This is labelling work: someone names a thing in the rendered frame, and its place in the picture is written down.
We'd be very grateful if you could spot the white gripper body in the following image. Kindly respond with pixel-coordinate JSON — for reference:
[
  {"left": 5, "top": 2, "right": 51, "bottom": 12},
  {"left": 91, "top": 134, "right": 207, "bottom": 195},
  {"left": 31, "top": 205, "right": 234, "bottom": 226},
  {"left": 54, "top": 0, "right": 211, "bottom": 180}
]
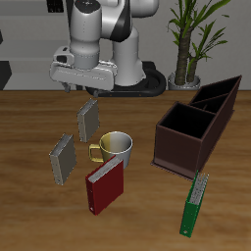
[{"left": 49, "top": 60, "right": 119, "bottom": 92}]

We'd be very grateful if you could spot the olive grey book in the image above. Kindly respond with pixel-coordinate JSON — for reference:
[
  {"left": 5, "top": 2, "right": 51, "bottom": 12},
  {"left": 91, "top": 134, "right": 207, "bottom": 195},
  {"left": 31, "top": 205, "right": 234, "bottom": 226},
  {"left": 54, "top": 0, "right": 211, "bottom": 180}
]
[
  {"left": 76, "top": 98, "right": 101, "bottom": 144},
  {"left": 49, "top": 132, "right": 77, "bottom": 186}
]

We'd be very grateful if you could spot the dark red book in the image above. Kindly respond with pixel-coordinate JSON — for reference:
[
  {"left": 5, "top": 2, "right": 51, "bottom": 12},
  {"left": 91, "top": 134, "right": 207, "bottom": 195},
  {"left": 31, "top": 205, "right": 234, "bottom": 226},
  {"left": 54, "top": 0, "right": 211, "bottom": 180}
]
[{"left": 85, "top": 155, "right": 125, "bottom": 217}]

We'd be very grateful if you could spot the dark brown desk caddy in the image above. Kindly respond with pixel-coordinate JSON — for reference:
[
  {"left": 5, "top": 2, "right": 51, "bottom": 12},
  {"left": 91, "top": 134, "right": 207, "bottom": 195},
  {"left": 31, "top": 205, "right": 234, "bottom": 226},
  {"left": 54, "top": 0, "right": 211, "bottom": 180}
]
[{"left": 151, "top": 75, "right": 243, "bottom": 180}]

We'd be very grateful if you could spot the green book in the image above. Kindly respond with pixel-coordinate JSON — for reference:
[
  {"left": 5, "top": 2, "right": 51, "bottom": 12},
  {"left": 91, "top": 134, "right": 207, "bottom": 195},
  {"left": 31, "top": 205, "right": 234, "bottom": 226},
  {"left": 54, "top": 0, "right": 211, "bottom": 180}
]
[{"left": 178, "top": 170, "right": 210, "bottom": 238}]

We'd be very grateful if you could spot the white and yellow mug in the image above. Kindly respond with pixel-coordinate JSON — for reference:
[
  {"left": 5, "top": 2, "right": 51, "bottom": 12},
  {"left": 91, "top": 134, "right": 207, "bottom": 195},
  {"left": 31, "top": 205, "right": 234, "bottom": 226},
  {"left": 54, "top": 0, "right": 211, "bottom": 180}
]
[{"left": 88, "top": 130, "right": 134, "bottom": 170}]

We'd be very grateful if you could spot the green pot plant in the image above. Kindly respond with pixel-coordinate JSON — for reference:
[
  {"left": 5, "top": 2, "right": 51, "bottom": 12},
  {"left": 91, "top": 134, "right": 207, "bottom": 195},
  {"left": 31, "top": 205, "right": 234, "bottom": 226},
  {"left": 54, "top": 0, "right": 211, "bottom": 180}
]
[{"left": 167, "top": 0, "right": 232, "bottom": 91}]

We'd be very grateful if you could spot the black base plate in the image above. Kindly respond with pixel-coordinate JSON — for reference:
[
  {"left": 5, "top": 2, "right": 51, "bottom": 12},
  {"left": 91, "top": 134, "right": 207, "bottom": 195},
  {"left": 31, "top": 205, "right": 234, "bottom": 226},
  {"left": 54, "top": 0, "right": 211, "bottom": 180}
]
[{"left": 85, "top": 61, "right": 168, "bottom": 98}]

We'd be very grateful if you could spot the black wall socket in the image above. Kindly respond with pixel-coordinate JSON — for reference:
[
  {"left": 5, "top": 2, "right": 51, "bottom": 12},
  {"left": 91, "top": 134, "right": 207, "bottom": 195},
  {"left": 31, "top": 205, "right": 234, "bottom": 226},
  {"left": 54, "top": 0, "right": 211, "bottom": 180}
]
[{"left": 46, "top": 0, "right": 65, "bottom": 14}]

